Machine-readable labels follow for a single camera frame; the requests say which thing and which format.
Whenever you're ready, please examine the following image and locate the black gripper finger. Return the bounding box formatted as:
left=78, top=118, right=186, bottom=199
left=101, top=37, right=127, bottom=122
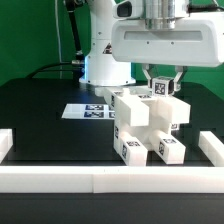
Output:
left=174, top=66, right=184, bottom=92
left=142, top=64, right=154, bottom=88

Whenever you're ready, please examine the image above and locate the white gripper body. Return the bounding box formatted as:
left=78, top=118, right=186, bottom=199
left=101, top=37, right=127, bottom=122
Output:
left=112, top=16, right=224, bottom=67

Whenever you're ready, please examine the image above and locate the white chair seat part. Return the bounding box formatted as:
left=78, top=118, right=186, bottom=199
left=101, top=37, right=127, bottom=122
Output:
left=114, top=97, right=171, bottom=150

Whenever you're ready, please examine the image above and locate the white chair back part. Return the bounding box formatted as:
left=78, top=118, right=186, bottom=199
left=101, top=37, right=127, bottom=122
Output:
left=95, top=86, right=191, bottom=127

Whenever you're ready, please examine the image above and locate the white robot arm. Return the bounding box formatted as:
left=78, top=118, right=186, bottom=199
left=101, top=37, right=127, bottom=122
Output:
left=83, top=0, right=224, bottom=86

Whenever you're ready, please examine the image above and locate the white sheet with fiducial tags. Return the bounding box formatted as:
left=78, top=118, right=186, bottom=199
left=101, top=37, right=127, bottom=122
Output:
left=62, top=104, right=115, bottom=120

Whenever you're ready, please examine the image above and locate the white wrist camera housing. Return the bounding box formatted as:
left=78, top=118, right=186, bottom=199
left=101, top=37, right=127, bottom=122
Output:
left=113, top=0, right=145, bottom=19

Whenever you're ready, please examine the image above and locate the black cable bundle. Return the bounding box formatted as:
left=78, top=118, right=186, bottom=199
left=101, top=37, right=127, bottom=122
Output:
left=24, top=0, right=88, bottom=80

